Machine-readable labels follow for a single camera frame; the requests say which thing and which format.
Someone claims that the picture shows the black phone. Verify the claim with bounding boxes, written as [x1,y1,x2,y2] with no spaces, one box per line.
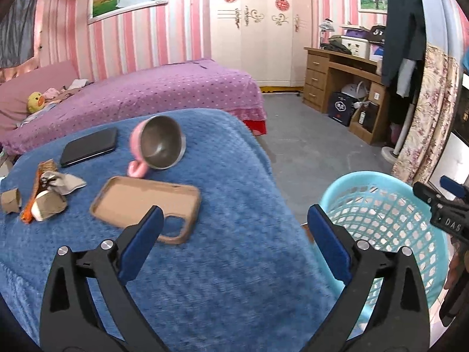
[60,128,119,168]

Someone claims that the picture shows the cardboard roll tube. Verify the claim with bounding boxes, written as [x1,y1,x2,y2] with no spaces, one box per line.
[0,188,23,214]

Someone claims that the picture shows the white fan base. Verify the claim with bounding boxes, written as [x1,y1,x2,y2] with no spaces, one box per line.
[381,103,416,161]

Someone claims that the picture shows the black hanging clothes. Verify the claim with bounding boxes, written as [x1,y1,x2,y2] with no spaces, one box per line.
[381,0,427,129]

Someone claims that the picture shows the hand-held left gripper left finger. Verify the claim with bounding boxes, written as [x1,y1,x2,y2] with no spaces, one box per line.
[40,205,171,352]

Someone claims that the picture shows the purple dotted bed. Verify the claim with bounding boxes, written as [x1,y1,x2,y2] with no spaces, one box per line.
[0,59,267,156]

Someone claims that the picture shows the pink bed headboard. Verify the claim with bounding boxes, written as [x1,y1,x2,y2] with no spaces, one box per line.
[0,60,79,129]

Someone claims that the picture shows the orange snack packet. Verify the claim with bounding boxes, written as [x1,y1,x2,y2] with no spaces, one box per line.
[20,159,57,225]

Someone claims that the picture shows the black appliance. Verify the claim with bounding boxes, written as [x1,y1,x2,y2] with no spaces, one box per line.
[452,81,469,136]

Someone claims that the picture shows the wooden desk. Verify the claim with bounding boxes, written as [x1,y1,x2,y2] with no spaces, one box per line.
[303,47,391,145]

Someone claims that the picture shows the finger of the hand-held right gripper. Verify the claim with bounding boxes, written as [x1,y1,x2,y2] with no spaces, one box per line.
[440,175,469,200]
[413,181,442,206]

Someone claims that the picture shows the white wardrobe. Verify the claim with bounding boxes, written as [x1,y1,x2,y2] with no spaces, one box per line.
[209,0,319,87]

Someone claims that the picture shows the blue fleece blanket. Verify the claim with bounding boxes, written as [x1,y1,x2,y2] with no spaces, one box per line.
[0,108,367,352]

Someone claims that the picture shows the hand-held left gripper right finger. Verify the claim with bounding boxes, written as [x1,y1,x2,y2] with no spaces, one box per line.
[307,203,430,352]

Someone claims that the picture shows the pink floral curtain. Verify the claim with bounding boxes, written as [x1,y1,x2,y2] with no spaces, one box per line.
[392,42,460,186]

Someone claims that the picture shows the desk lamp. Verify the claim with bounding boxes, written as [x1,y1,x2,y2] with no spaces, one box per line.
[318,18,334,49]

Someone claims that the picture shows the brown cardboard box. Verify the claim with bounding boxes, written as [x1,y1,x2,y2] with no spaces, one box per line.
[348,101,382,143]

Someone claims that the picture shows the red bed skirt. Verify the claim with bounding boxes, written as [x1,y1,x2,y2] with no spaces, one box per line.
[242,119,267,136]

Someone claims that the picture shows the dark clothes pile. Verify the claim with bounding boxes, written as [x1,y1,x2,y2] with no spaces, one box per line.
[320,40,352,55]

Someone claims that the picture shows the black paper bag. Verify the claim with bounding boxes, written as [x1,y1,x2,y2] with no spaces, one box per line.
[328,92,354,127]

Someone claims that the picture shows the white round appliance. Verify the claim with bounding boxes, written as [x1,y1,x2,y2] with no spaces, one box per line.
[341,82,369,103]

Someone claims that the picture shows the turquoise plastic basket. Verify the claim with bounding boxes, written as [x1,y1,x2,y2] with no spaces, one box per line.
[318,170,451,334]

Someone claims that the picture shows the brown phone case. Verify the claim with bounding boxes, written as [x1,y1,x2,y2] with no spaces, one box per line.
[90,176,202,246]

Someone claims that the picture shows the person's right hand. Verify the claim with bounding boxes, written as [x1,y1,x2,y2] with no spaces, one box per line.
[444,244,463,290]

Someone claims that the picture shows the open cardboard box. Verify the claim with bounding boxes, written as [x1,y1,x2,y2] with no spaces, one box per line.
[340,24,371,39]

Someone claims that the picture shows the white storage box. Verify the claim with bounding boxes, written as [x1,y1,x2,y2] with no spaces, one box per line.
[339,36,370,59]

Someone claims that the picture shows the yellow duck plush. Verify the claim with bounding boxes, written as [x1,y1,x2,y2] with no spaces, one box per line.
[27,92,46,114]

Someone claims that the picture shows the white cabinet panel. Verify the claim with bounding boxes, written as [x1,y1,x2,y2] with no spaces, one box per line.
[429,132,469,200]

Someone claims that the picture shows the pale blue plain curtain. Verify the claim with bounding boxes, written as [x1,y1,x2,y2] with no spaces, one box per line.
[416,0,469,92]

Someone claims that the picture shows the pink metal-lined cup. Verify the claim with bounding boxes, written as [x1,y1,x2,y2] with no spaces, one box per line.
[127,115,186,178]

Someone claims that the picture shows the grey curtain cloth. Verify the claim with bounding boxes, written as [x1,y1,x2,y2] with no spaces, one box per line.
[0,0,43,70]

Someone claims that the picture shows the brown paper cup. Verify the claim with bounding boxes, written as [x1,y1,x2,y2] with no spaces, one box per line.
[36,192,68,221]

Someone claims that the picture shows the black printed bag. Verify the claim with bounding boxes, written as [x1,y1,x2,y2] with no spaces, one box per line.
[369,25,387,45]

